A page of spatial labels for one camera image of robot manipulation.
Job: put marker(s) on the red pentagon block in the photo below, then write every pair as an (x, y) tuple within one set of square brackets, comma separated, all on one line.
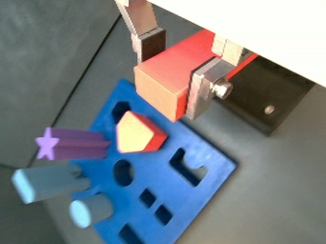
[(139, 136)]

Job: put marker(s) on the purple star block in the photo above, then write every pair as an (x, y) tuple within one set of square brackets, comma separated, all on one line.
[(64, 144)]

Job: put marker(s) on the light blue cylinder block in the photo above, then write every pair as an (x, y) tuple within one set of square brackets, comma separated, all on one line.
[(89, 210)]

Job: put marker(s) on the black curved fixture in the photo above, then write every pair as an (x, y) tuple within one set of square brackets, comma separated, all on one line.
[(267, 91)]

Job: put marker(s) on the light blue arch block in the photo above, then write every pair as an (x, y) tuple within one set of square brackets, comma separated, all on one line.
[(45, 182)]

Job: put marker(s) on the red rectangular block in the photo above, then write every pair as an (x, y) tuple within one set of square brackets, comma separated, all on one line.
[(163, 76)]

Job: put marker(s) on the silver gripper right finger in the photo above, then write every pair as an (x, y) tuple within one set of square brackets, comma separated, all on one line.
[(208, 79)]

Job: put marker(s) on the blue shape sorter board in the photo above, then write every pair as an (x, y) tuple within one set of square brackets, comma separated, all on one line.
[(157, 188)]

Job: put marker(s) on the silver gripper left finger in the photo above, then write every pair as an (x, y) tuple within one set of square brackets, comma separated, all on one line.
[(147, 35)]

